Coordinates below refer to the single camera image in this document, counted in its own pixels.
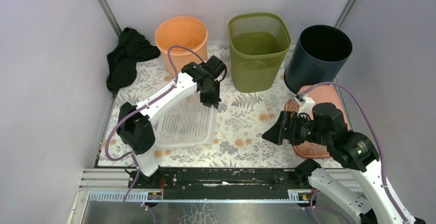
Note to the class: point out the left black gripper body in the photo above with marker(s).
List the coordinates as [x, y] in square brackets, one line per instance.
[210, 94]

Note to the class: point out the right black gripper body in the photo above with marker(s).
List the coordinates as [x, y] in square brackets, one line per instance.
[306, 130]

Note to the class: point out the pink plastic basket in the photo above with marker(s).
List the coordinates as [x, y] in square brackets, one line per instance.
[322, 94]

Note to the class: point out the orange round bucket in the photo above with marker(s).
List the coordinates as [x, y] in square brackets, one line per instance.
[185, 31]

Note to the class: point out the white plastic basket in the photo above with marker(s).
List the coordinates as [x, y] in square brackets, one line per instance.
[188, 123]

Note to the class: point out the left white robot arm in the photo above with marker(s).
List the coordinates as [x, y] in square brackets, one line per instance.
[136, 122]

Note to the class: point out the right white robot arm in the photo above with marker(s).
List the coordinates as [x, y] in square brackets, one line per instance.
[354, 151]

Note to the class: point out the floral table mat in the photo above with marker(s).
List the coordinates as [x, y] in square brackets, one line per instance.
[241, 120]

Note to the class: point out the green mesh waste bin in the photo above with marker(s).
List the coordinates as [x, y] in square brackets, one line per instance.
[258, 44]

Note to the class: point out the dark blue round bin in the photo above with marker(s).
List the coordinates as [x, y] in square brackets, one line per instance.
[319, 54]

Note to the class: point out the black cloth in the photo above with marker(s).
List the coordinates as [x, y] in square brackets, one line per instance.
[132, 48]

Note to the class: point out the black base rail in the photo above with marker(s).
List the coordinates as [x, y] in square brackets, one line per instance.
[219, 183]

